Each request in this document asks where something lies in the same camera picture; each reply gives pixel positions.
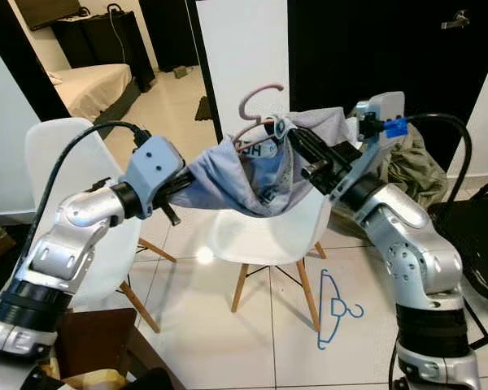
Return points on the black round seat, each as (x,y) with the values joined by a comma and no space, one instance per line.
(472,244)

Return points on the light grey printed shorts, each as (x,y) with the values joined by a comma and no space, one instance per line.
(228,183)

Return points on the brown wooden stool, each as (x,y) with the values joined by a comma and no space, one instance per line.
(106,341)

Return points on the small dark floor mat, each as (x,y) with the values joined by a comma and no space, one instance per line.
(204,108)

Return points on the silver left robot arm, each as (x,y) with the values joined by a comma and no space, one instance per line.
(65,260)

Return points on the olive green fabric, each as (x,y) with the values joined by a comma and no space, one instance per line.
(415,162)

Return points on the bed with white mattress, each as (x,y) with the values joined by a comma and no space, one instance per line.
(93,85)

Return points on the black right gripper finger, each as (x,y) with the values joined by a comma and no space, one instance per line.
(313,143)
(305,153)

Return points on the pink plastic hanger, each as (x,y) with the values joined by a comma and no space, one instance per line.
(242,104)

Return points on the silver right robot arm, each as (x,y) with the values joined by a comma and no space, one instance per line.
(423,260)

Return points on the black dresser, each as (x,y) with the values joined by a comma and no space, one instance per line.
(122,41)

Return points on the white plastic chair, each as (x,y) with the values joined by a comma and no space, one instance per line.
(93,162)
(264,240)

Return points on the black door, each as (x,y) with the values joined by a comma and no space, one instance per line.
(358,49)

